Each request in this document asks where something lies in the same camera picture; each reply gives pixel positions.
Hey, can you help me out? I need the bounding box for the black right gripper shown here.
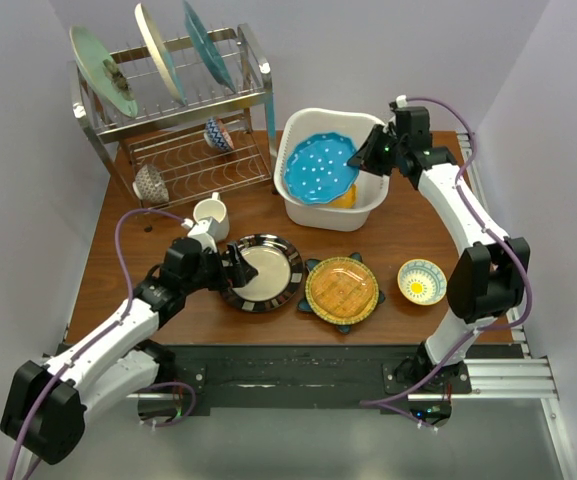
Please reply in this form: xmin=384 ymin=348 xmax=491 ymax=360
xmin=349 ymin=124 xmax=406 ymax=177

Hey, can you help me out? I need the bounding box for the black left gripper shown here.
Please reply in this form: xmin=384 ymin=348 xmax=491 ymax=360
xmin=182 ymin=241 xmax=256 ymax=295

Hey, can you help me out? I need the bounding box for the black striped rim plate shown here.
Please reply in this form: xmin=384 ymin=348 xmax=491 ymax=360
xmin=220 ymin=234 xmax=304 ymax=313

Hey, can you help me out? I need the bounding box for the blue polka dot plate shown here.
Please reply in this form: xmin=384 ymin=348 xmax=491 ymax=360
xmin=280 ymin=132 xmax=359 ymax=205

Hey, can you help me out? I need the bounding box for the yellow polka dot plate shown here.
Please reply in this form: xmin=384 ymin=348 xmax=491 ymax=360
xmin=326 ymin=185 xmax=357 ymax=209

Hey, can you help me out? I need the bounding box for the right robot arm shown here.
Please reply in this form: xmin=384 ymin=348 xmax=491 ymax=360
xmin=349 ymin=101 xmax=532 ymax=396

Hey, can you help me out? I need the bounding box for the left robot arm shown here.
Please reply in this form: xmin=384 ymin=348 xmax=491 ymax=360
xmin=0 ymin=238 xmax=258 ymax=478

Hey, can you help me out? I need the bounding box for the white plastic bin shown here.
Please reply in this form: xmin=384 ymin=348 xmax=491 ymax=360
xmin=273 ymin=108 xmax=389 ymax=232

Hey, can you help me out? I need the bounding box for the white ceramic mug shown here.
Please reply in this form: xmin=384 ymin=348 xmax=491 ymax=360
xmin=193 ymin=192 xmax=230 ymax=242

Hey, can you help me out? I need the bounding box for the dark teal star plate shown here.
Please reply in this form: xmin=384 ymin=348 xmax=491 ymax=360
xmin=295 ymin=252 xmax=387 ymax=335

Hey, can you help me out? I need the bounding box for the yellow woven pattern plate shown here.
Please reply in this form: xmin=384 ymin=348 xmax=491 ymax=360
xmin=304 ymin=256 xmax=380 ymax=325

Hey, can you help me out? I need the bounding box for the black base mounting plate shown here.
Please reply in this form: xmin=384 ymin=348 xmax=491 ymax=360
xmin=136 ymin=340 xmax=471 ymax=419

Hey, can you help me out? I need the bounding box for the grey patterned bowl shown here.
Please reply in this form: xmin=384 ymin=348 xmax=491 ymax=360
xmin=132 ymin=164 xmax=169 ymax=204

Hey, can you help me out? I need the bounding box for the stainless steel dish rack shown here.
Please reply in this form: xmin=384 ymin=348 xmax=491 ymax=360
xmin=67 ymin=23 xmax=277 ymax=210

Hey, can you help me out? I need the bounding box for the blue zigzag pattern bowl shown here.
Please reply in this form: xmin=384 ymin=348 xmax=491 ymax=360
xmin=204 ymin=117 xmax=234 ymax=152

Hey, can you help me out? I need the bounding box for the small bowl yellow sun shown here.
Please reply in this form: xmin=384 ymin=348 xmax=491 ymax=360
xmin=397 ymin=259 xmax=447 ymax=306

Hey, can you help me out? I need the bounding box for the cream teal plate in rack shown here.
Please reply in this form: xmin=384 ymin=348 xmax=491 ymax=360
xmin=134 ymin=3 xmax=187 ymax=106

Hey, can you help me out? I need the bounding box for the pale green plate in rack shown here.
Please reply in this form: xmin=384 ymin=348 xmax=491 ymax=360
xmin=69 ymin=26 xmax=138 ymax=118

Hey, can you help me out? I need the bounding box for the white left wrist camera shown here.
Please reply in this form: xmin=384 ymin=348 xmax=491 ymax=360
xmin=181 ymin=217 xmax=218 ymax=252

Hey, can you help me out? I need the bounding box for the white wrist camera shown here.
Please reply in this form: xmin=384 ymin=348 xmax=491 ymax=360
xmin=181 ymin=217 xmax=218 ymax=252
xmin=389 ymin=95 xmax=409 ymax=113

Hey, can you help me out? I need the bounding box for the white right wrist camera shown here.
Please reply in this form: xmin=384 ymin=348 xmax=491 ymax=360
xmin=389 ymin=95 xmax=409 ymax=113

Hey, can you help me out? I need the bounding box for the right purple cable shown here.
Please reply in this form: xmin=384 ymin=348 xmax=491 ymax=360
xmin=358 ymin=95 xmax=534 ymax=426

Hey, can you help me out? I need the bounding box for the purple cable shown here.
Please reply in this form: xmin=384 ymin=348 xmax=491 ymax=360
xmin=358 ymin=95 xmax=534 ymax=426
xmin=5 ymin=208 xmax=198 ymax=480

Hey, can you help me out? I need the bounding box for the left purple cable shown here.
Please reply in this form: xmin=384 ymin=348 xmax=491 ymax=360
xmin=5 ymin=208 xmax=198 ymax=480

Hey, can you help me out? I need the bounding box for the aluminium frame rail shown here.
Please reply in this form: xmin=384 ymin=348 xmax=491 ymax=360
xmin=455 ymin=130 xmax=577 ymax=480

